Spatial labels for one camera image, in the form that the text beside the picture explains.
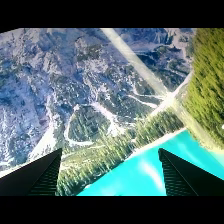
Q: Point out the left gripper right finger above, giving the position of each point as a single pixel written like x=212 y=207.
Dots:
x=186 y=176

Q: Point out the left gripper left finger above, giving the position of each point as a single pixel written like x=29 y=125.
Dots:
x=36 y=176

